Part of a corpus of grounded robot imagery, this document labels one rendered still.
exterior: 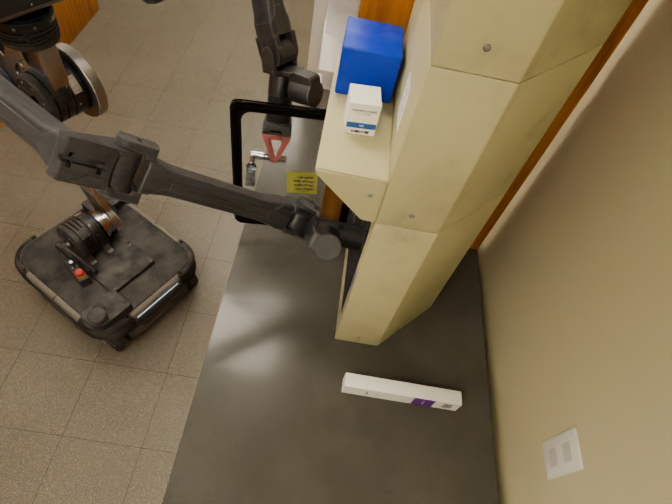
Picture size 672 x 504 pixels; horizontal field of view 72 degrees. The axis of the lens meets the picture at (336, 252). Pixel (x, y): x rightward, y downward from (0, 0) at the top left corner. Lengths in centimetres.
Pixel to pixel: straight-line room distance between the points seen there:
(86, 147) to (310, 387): 69
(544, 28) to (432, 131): 18
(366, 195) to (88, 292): 158
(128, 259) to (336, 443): 136
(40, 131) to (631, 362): 99
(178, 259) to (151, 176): 132
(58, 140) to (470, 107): 60
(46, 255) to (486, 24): 203
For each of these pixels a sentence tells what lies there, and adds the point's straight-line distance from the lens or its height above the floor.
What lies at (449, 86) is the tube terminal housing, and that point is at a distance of 62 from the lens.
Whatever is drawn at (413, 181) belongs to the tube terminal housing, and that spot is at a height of 152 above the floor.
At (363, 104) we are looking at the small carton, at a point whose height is 157.
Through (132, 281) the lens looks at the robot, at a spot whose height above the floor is 24.
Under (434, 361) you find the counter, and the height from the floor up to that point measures 94.
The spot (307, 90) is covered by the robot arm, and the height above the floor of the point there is 139.
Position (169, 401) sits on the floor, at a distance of 214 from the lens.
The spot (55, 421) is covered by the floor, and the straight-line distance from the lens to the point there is 223.
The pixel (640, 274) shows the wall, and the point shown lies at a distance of 90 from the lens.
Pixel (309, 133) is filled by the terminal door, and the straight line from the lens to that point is 106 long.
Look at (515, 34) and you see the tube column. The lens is 59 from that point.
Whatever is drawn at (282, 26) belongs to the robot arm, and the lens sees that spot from 108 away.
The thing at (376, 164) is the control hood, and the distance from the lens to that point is 74.
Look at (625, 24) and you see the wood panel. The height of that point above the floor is 165.
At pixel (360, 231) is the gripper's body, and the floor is 121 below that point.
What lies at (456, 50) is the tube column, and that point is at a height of 174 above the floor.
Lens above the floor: 201
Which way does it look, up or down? 54 degrees down
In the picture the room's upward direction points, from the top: 15 degrees clockwise
